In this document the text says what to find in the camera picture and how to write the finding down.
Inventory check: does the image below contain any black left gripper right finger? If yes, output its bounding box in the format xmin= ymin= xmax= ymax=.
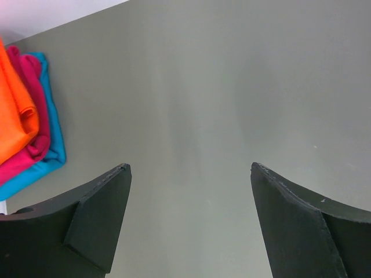
xmin=250 ymin=162 xmax=370 ymax=278

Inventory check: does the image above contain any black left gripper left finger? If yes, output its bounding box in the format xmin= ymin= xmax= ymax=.
xmin=1 ymin=164 xmax=131 ymax=278

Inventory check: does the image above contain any teal folded t shirt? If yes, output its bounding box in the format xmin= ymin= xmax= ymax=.
xmin=1 ymin=52 xmax=66 ymax=201

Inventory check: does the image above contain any orange folded t shirt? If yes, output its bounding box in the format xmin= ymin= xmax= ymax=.
xmin=1 ymin=43 xmax=39 ymax=163

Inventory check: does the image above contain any magenta folded t shirt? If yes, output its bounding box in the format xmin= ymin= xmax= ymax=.
xmin=1 ymin=46 xmax=51 ymax=185

